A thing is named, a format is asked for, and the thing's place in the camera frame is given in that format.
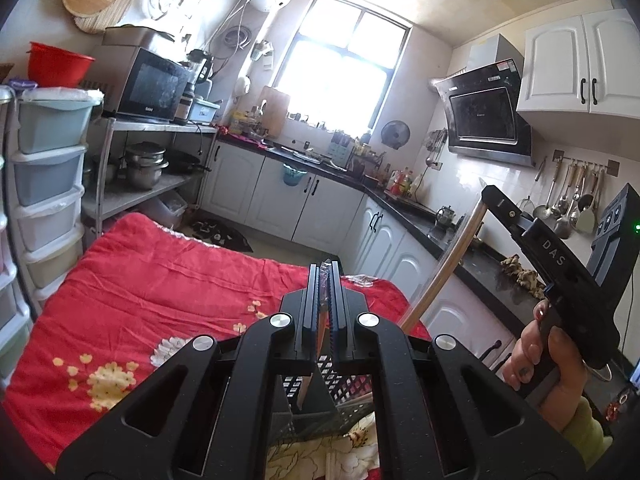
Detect green sleeve forearm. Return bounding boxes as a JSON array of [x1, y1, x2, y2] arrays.
[[562, 396, 613, 470]]

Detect kitchen window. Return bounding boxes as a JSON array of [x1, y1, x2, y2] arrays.
[[274, 0, 410, 136]]

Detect right hand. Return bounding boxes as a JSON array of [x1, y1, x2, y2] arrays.
[[501, 298, 591, 434]]

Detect ginger root pile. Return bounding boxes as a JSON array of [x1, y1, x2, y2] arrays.
[[500, 255, 544, 300]]

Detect black countertop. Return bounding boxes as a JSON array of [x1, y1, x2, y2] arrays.
[[217, 127, 637, 411]]

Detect pile of wrapped chopsticks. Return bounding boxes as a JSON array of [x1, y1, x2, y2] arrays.
[[265, 414, 382, 480]]

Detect hanging utensil rack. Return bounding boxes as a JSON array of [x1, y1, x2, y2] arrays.
[[525, 150, 620, 240]]

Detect black perforated utensil basket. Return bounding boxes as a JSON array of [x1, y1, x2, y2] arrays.
[[268, 356, 374, 445]]

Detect red floral quilt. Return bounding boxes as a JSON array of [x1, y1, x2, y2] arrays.
[[2, 211, 434, 480]]

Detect steel kettle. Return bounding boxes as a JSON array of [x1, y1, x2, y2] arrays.
[[436, 206, 456, 230]]

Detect black floor mat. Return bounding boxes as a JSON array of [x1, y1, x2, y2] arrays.
[[190, 218, 253, 254]]

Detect white lower cabinets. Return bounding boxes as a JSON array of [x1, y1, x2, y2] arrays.
[[199, 138, 522, 376]]

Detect black range hood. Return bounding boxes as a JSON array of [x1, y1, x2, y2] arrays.
[[434, 35, 535, 167]]

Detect teal hanging bin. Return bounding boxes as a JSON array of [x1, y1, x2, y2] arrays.
[[282, 164, 307, 188]]

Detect stainless steel pot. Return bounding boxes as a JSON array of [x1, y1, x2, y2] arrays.
[[125, 141, 168, 191]]

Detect metal shelf rack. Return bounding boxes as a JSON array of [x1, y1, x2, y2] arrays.
[[81, 118, 217, 237]]

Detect wooden cutting board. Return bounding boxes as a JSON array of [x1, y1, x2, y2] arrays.
[[258, 86, 290, 138]]

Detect right plastic drawer tower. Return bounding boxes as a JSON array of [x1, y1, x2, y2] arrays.
[[3, 87, 103, 313]]

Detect plastic drawer tower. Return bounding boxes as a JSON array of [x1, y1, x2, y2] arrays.
[[0, 84, 32, 394], [3, 87, 103, 313]]

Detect black microwave oven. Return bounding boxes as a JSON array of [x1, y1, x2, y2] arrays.
[[81, 46, 190, 122]]

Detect left plastic drawer tower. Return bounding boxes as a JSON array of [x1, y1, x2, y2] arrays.
[[0, 84, 32, 394]]

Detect red plastic basin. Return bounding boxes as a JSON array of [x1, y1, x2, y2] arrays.
[[27, 41, 94, 88]]

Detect wire mesh strainer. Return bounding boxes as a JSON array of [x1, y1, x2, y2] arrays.
[[518, 156, 547, 216]]

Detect white upper wall cabinet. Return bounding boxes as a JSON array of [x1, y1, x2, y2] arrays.
[[518, 10, 639, 119]]

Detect small wall fan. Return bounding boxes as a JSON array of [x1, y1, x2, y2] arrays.
[[380, 120, 411, 150]]

